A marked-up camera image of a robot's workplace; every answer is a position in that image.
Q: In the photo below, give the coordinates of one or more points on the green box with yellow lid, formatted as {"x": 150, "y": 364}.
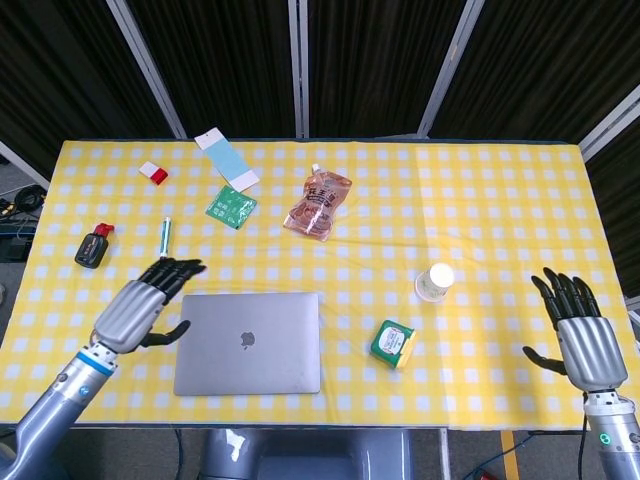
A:
{"x": 392, "y": 342}

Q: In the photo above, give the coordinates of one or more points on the slanted white partition post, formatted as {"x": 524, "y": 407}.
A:
{"x": 612, "y": 122}
{"x": 145, "y": 65}
{"x": 447, "y": 70}
{"x": 22, "y": 165}

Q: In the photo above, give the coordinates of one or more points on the yellow white checkered tablecloth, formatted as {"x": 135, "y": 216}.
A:
{"x": 475, "y": 225}

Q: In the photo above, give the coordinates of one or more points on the red white small box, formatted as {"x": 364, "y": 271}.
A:
{"x": 153, "y": 172}

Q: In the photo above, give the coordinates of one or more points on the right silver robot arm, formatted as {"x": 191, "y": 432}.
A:
{"x": 617, "y": 440}

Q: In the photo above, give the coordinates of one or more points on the white floral paper cup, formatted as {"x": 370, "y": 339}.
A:
{"x": 435, "y": 282}

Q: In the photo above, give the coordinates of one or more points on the blue white paper card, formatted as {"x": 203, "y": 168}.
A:
{"x": 227, "y": 160}

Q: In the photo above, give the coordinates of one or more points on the black bottle with red cap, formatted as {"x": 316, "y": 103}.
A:
{"x": 90, "y": 250}

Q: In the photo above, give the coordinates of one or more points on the green foil packet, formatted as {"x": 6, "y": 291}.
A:
{"x": 230, "y": 207}

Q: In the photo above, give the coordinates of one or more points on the straight white partition post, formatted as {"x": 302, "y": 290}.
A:
{"x": 299, "y": 65}

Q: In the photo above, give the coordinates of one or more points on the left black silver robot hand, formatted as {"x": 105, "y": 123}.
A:
{"x": 127, "y": 312}

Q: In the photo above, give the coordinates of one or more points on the grey laptop computer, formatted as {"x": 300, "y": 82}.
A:
{"x": 250, "y": 345}

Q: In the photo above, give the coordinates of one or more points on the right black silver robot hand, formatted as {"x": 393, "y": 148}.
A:
{"x": 592, "y": 350}

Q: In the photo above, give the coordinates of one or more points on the orange snack spout pouch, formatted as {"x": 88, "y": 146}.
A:
{"x": 317, "y": 205}

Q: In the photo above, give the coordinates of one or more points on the black floor power box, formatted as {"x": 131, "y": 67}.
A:
{"x": 12, "y": 245}

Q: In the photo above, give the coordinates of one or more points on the grey robot torso base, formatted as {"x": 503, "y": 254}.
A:
{"x": 305, "y": 455}

